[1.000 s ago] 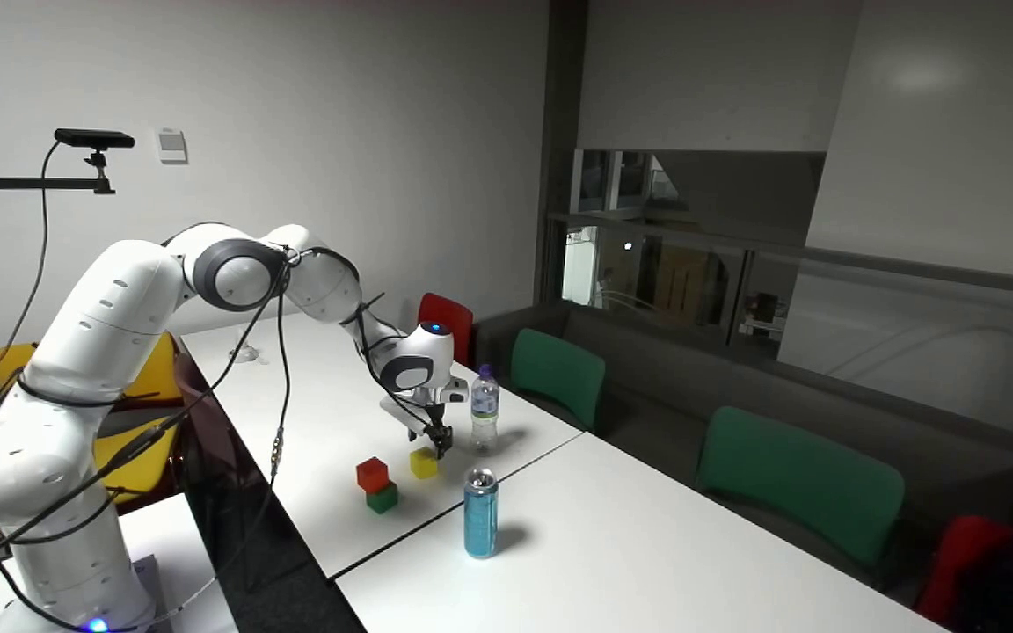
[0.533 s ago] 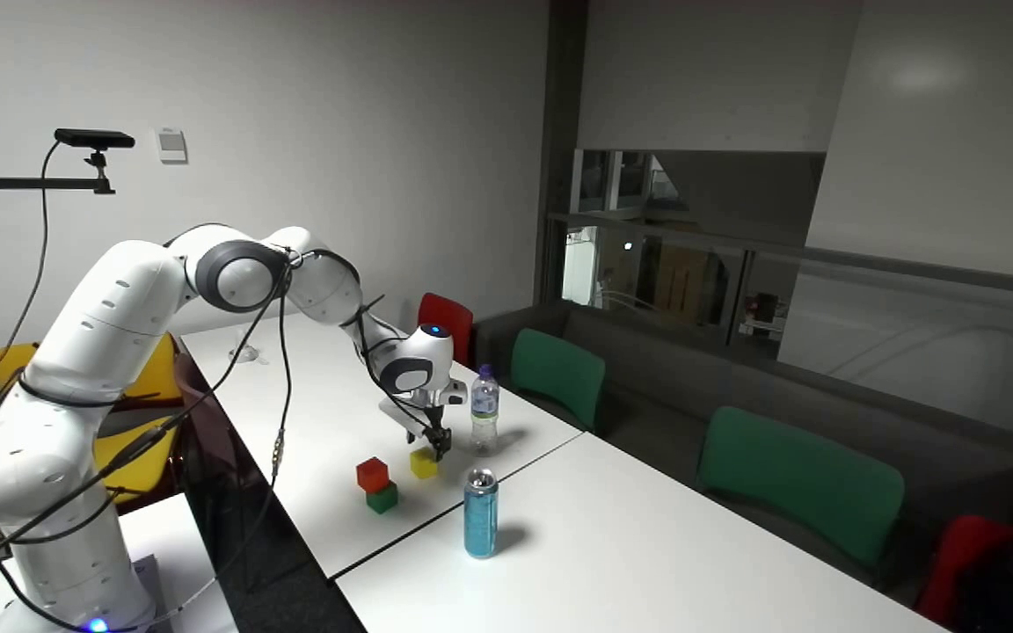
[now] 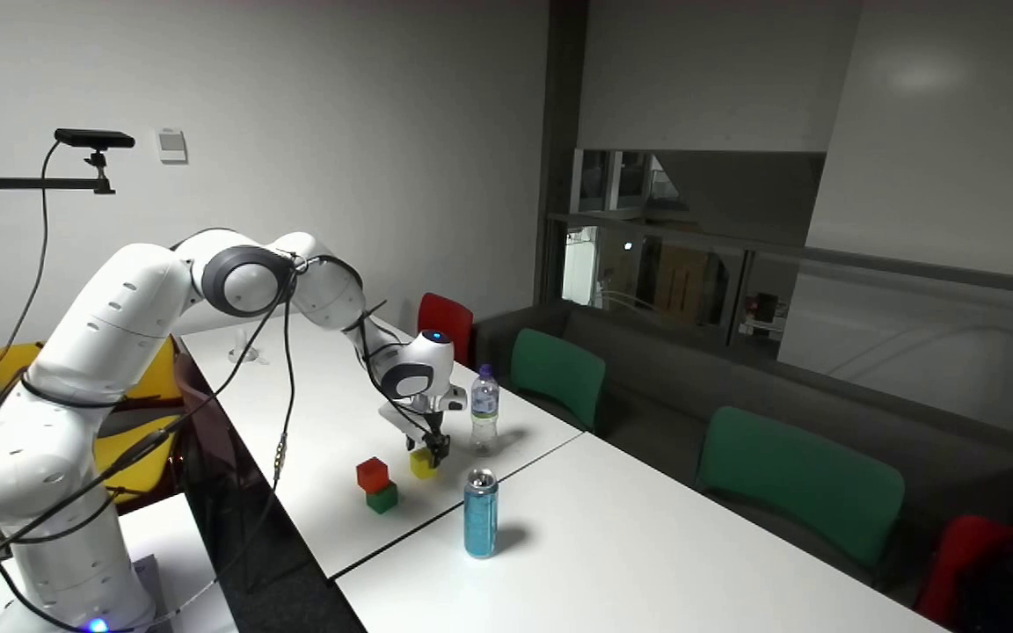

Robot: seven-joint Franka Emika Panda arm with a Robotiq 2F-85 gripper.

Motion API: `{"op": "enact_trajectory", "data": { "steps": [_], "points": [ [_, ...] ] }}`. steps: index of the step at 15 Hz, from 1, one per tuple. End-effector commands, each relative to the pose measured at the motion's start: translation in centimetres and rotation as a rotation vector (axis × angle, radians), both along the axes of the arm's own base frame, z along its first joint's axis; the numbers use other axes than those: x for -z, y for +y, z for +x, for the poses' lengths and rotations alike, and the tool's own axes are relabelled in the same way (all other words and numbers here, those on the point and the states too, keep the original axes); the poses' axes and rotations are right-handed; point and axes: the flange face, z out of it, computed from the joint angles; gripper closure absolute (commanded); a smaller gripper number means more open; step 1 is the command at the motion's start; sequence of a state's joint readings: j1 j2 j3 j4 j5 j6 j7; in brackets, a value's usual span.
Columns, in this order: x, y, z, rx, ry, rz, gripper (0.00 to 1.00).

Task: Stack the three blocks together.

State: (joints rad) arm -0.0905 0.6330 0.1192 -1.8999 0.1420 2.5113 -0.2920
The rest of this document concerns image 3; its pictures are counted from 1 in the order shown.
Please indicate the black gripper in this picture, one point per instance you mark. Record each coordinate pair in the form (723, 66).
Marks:
(431, 427)

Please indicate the red cube block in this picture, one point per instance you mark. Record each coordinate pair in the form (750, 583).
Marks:
(376, 475)

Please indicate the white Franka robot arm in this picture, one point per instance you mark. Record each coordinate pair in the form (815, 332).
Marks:
(108, 329)

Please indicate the clear plastic water bottle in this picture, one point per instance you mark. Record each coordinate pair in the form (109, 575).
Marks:
(482, 411)

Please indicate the green cube block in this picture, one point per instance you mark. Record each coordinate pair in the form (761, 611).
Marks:
(383, 502)

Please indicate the blue drink can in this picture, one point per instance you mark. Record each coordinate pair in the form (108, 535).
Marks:
(480, 516)

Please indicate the red chair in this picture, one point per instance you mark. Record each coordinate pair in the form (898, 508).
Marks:
(444, 318)
(963, 564)

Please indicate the green chair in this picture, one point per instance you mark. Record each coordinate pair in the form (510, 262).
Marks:
(806, 479)
(556, 376)

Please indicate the grey sofa bench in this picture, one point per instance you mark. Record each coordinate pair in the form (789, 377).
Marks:
(670, 389)

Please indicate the yellow chair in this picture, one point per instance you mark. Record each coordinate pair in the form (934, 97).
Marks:
(139, 451)

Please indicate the interior glass window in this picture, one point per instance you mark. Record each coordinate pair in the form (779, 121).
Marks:
(696, 269)

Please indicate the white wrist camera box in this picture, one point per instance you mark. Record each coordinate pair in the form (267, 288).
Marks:
(456, 399)

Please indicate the white wall switch plate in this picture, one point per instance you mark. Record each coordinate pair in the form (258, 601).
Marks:
(173, 147)

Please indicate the black stereo camera bar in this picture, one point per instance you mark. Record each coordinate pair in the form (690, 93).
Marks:
(92, 139)

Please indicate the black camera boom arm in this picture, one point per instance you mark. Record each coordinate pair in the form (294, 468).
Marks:
(27, 180)

